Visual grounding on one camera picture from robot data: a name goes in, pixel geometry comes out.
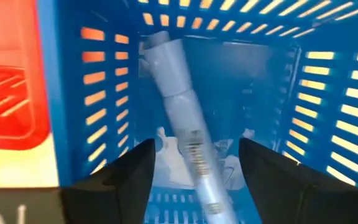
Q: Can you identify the blue plastic basket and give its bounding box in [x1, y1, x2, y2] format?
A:
[37, 0, 358, 224]

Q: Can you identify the red plastic basket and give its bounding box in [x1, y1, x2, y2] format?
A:
[0, 0, 51, 151]

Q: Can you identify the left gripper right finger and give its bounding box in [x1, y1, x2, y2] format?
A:
[238, 138, 358, 224]

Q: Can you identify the light blue highlighter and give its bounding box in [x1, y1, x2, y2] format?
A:
[141, 30, 239, 224]

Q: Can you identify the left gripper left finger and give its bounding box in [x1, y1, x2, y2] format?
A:
[60, 138, 157, 224]

